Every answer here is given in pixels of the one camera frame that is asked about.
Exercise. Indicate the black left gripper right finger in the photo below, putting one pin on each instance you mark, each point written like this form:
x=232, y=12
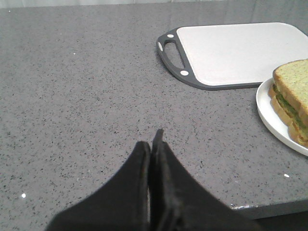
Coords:
x=179, y=203

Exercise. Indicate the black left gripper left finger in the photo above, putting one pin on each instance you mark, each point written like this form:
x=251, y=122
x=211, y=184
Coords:
x=119, y=205

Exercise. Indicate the bread slice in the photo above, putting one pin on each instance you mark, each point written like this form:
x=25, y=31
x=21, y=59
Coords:
x=286, y=118
x=291, y=79

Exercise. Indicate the white round plate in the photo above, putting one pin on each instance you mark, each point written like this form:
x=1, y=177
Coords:
x=272, y=121

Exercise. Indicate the white cutting board grey rim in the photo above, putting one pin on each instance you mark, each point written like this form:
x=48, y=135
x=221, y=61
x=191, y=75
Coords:
x=234, y=56

